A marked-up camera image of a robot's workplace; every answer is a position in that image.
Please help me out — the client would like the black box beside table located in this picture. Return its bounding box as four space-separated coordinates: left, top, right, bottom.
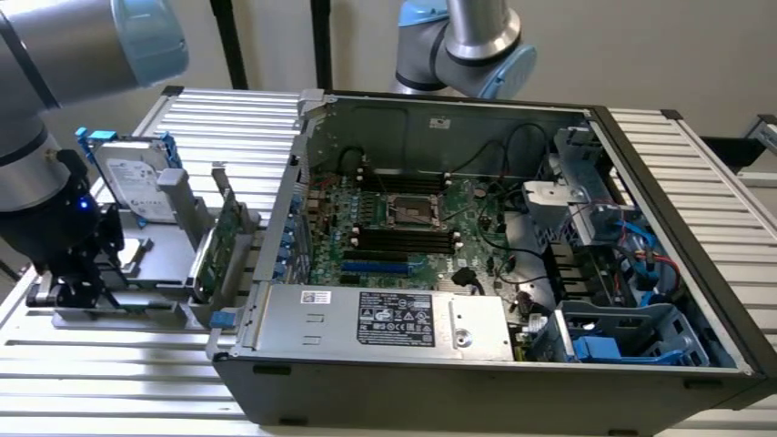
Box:
699 135 768 175

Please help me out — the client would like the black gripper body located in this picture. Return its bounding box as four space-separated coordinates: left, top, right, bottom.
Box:
0 148 129 276

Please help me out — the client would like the metal CPU socket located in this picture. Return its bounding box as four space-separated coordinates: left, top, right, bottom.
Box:
379 192 456 229

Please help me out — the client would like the long black looped wire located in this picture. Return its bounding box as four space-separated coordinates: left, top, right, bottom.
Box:
454 121 552 178

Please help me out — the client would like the grey and blue drive cage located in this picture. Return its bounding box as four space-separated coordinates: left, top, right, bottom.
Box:
552 299 714 366

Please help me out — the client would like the thin black post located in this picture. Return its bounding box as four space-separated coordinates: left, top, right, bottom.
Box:
308 0 336 91

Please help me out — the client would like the metal disk bay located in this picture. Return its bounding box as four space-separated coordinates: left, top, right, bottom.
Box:
520 126 640 249

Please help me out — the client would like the black RAM slot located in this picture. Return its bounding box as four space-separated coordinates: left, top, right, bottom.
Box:
362 185 452 194
362 180 452 188
351 232 458 242
362 169 452 178
351 239 458 248
351 226 458 236
362 175 452 183
351 244 458 255

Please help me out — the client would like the green motherboard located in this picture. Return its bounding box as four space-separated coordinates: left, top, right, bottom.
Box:
303 170 530 320

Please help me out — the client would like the silver power supply unit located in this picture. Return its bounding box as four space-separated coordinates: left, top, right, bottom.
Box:
251 284 519 364

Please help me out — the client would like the black wire with plug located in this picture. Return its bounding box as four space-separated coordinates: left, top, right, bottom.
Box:
451 267 488 298

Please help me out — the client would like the aluminium rail frame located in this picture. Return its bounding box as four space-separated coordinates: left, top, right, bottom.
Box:
735 115 777 186

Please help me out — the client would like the silver CPU chip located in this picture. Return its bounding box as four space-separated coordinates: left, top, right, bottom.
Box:
117 236 155 270

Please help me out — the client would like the thick black post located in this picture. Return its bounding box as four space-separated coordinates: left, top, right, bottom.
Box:
210 0 252 91

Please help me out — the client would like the short black looped wire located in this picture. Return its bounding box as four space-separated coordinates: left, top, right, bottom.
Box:
335 145 368 175

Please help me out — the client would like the blue expansion slot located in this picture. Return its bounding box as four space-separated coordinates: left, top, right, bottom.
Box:
342 259 414 274

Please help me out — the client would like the red wire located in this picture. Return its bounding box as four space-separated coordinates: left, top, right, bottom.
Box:
611 253 679 293

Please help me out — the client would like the green graphics card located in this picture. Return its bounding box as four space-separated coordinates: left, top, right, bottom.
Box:
193 185 246 305

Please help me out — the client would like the black open PC case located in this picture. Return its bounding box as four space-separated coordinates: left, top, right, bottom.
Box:
208 88 777 428

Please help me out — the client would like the grey parts rack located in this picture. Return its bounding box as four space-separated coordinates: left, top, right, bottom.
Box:
50 161 264 330

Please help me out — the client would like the blue SATA wire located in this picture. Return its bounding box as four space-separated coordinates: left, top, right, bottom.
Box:
610 217 662 313

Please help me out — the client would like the hard disk in blue bracket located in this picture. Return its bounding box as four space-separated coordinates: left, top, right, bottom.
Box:
75 128 185 228

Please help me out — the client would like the black expansion slot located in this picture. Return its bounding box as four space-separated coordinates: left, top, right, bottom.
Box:
350 249 411 264

